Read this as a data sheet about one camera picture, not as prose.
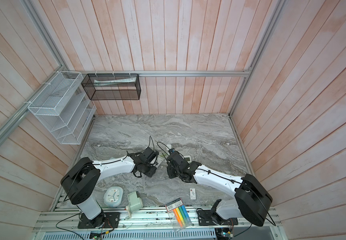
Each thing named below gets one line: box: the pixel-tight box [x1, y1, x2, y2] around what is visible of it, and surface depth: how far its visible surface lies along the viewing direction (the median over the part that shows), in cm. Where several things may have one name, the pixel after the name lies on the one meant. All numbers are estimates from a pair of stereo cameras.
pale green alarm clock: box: [103, 186, 124, 207], surface depth 80 cm
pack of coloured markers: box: [165, 198, 192, 233], surface depth 76 cm
